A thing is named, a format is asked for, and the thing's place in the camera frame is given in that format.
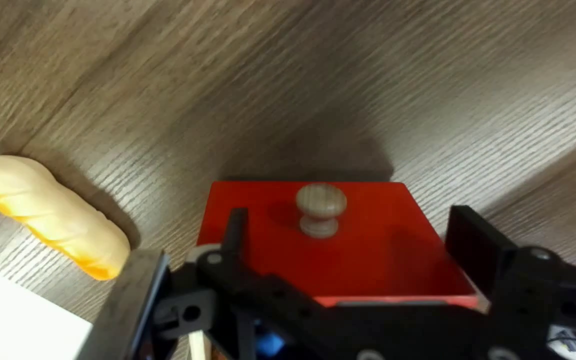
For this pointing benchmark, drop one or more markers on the red drawer with wooden knob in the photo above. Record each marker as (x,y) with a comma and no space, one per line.
(368,253)

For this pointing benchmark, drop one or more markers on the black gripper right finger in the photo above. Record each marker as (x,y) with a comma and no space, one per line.
(485,253)

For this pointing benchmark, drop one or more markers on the yellow toy bread loaf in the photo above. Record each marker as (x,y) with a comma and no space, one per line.
(50,214)

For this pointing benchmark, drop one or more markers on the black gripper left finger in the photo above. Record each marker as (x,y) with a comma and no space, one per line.
(236,247)

